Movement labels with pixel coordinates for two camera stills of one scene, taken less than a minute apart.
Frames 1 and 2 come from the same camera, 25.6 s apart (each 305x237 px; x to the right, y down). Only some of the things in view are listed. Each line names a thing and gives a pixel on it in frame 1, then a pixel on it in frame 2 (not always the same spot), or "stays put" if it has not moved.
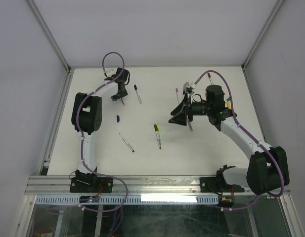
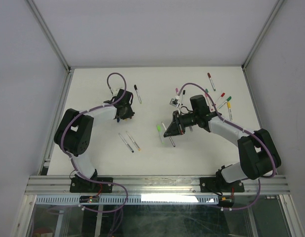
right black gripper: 180,118 to 172,130
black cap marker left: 135,88 stays put
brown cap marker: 156,130 to 169,137
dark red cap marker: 210,78 stays put
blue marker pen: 127,143 stays put
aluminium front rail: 136,185 stays put
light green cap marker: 158,130 stays put
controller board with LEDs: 89,199 stays put
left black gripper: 117,97 to 129,114
